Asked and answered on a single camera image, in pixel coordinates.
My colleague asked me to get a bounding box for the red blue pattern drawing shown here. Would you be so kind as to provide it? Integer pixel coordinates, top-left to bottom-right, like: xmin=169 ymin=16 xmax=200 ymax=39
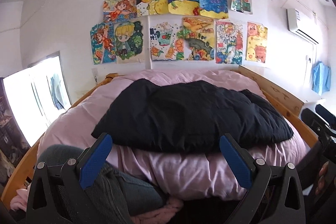
xmin=215 ymin=20 xmax=243 ymax=65

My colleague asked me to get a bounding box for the orange landscape drawing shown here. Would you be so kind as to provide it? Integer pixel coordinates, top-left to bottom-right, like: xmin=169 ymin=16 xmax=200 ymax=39
xmin=182 ymin=17 xmax=215 ymax=61

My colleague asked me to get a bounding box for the yellow pig chick drawing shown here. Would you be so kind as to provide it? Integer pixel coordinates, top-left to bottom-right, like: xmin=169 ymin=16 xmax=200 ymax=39
xmin=245 ymin=22 xmax=268 ymax=63

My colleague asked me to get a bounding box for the window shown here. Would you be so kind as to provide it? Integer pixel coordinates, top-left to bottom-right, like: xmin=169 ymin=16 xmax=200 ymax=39
xmin=3 ymin=52 xmax=71 ymax=146

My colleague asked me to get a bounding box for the wooden bed frame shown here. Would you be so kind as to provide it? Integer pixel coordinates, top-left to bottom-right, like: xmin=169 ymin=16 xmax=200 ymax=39
xmin=1 ymin=66 xmax=317 ymax=209

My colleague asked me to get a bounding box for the fruit drink drawing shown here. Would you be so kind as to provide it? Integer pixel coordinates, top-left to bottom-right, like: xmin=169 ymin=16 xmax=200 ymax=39
xmin=149 ymin=22 xmax=185 ymax=61

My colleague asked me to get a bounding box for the blue hanging garment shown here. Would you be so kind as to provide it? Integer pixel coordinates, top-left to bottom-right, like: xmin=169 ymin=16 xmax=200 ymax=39
xmin=312 ymin=61 xmax=331 ymax=96

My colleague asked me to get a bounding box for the anime girl blond drawing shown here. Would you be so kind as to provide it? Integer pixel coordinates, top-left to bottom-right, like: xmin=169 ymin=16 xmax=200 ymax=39
xmin=114 ymin=20 xmax=145 ymax=64

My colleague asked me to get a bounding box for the black padded jacket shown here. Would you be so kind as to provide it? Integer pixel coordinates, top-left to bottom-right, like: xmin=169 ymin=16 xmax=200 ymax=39
xmin=92 ymin=79 xmax=293 ymax=154

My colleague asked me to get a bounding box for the pink duvet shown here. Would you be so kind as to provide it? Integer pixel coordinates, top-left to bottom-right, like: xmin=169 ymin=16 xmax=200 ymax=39
xmin=36 ymin=69 xmax=312 ymax=201

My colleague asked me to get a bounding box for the flying girl drawing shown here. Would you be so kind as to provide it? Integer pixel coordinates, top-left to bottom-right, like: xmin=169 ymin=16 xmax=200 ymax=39
xmin=102 ymin=0 xmax=137 ymax=23

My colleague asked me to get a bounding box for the red haired girl fish drawing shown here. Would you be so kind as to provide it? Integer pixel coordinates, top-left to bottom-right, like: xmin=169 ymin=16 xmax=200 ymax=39
xmin=90 ymin=22 xmax=117 ymax=65

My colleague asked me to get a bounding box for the grey blue garment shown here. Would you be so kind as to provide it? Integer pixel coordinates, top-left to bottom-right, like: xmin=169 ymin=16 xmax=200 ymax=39
xmin=36 ymin=143 xmax=165 ymax=217

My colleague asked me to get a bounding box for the right hand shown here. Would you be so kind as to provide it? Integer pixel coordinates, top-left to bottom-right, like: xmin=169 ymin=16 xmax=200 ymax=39
xmin=314 ymin=161 xmax=329 ymax=196

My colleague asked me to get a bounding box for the white air conditioner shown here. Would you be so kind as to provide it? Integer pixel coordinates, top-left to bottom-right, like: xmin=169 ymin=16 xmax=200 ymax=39
xmin=286 ymin=8 xmax=321 ymax=45

